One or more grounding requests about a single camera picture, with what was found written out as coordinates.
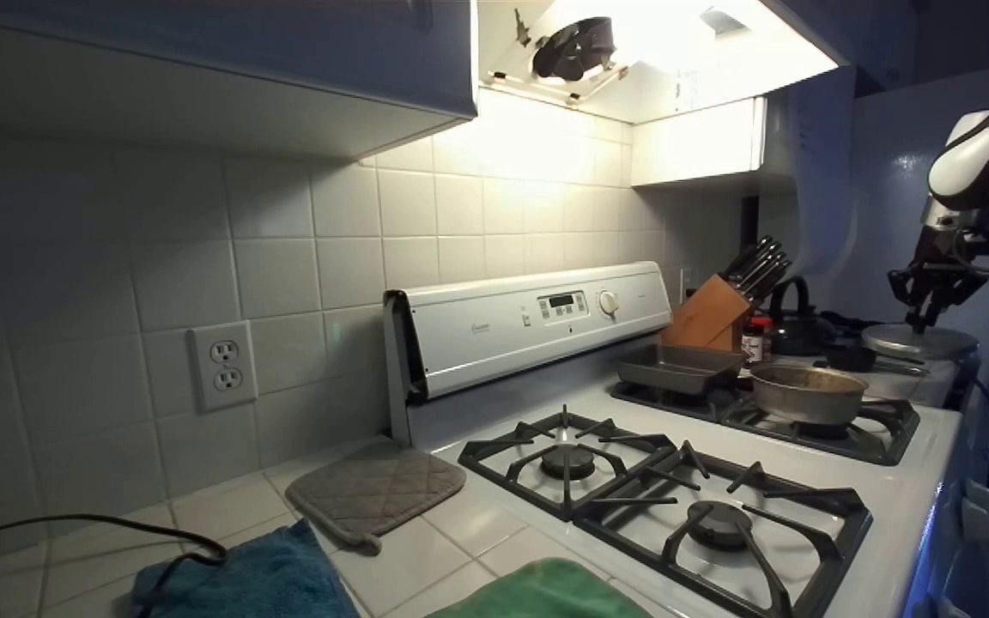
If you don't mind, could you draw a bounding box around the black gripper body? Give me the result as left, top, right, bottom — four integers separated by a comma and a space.
907, 222, 989, 297

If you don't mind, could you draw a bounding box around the steel cooking pot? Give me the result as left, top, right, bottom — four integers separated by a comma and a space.
750, 361, 870, 430

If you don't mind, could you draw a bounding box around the grey quilted pot holder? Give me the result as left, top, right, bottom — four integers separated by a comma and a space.
287, 442, 470, 561

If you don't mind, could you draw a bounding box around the black kettle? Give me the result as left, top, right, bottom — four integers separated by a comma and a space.
767, 276, 866, 361

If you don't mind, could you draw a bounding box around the black cast iron burner grate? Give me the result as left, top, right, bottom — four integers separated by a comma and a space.
457, 404, 682, 525
733, 390, 923, 472
575, 438, 875, 618
609, 373, 774, 435

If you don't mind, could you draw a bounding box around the red capped spice bottle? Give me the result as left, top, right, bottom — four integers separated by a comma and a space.
739, 316, 775, 366

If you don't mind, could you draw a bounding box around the wooden knife block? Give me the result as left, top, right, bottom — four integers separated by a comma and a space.
663, 270, 754, 358

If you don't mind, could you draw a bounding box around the dark rectangular baking pan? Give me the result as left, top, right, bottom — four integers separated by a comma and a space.
613, 343, 750, 401

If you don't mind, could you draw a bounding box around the upper kitchen cabinet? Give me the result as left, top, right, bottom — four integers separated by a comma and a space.
628, 95, 801, 188
0, 0, 482, 166

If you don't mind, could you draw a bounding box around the lit range hood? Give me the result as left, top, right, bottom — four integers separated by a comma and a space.
473, 0, 849, 127

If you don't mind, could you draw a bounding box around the white gas stove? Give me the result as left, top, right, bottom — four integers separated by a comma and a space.
382, 259, 969, 618

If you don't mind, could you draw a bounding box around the green cloth mat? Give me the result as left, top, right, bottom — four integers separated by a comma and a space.
429, 556, 654, 618

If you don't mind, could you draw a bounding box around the blue towel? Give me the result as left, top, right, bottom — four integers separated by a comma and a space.
130, 520, 364, 618

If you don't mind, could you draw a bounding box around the black handled knife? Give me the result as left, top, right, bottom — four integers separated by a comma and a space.
750, 244, 797, 303
734, 237, 785, 297
722, 250, 763, 290

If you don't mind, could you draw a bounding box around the white wall outlet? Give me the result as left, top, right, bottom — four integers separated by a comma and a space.
186, 318, 260, 411

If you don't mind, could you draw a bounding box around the black power cord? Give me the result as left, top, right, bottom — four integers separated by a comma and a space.
0, 511, 229, 618

